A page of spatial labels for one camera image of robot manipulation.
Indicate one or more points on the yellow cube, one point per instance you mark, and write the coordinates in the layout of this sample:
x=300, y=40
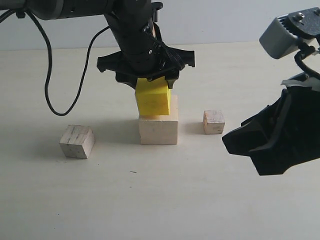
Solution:
x=153, y=98

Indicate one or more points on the medium grey wooden cube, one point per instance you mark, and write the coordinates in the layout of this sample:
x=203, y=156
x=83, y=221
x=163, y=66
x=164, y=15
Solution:
x=77, y=141

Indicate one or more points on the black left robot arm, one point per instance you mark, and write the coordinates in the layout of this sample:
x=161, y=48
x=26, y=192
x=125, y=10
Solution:
x=57, y=9

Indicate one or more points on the small pale wooden cube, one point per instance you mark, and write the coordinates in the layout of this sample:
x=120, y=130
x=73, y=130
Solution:
x=213, y=122

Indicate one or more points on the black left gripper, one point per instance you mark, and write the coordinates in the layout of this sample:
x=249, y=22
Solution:
x=143, y=53

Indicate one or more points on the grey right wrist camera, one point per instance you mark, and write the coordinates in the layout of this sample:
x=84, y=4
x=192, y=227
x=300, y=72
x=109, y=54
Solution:
x=287, y=32

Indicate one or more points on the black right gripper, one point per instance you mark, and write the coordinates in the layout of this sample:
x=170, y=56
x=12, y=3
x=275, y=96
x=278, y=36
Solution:
x=289, y=128

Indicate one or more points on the large pale wooden cube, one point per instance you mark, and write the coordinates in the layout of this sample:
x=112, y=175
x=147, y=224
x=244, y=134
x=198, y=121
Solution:
x=160, y=129

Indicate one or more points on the white tape scrap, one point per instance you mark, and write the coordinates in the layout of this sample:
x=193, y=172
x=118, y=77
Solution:
x=306, y=82

